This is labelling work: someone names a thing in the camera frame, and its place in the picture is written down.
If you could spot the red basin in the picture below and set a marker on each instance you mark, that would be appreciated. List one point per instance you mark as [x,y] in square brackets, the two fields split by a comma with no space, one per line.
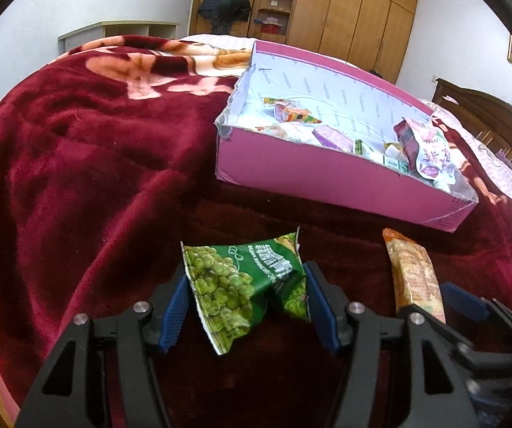
[273,26]

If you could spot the dark red floral blanket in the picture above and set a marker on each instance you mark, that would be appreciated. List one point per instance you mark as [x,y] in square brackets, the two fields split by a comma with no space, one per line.
[82,165]

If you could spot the wooden headboard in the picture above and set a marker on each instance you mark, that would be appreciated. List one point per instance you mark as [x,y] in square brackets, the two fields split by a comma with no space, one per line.
[483,107]

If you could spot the orange biscuit packet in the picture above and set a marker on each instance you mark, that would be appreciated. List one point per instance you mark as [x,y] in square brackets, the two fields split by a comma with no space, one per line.
[414,272]

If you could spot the wooden wardrobe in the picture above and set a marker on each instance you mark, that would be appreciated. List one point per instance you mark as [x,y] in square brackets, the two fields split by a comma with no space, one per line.
[349,9]

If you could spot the hanging dark jackets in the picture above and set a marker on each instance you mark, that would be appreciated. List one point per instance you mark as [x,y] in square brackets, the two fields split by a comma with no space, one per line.
[224,2]

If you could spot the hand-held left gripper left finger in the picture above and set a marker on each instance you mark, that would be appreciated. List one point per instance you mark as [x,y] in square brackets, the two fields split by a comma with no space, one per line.
[174,316]

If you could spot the light green snack packet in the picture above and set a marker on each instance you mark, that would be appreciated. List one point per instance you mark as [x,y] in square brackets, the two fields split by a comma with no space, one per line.
[389,160]

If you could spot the pink cardboard box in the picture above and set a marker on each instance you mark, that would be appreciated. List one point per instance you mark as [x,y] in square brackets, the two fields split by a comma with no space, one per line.
[318,178]

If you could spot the cream snack packet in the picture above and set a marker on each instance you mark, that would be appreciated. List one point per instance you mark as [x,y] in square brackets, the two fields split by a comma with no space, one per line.
[293,133]

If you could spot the low white shelf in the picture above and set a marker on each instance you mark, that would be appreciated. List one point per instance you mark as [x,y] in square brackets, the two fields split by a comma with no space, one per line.
[82,35]

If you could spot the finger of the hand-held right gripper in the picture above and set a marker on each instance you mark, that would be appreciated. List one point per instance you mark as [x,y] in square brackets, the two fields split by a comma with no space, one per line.
[463,298]

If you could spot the green pea snack packet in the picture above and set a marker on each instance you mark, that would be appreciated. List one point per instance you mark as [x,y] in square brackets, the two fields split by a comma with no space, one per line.
[229,290]

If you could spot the purple object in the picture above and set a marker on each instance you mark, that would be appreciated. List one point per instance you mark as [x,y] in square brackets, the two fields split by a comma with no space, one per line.
[504,156]

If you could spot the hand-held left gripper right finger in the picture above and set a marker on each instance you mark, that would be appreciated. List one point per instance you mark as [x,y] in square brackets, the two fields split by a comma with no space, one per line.
[322,312]

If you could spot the orange green candy packet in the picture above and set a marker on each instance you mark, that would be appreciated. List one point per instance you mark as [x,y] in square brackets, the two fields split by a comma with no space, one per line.
[293,111]

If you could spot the pink white snack packet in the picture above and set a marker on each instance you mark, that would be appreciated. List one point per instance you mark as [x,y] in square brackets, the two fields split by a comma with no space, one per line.
[432,156]

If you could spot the purple lid jelly cup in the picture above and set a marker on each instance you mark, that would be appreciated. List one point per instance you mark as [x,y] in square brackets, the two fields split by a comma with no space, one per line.
[334,137]

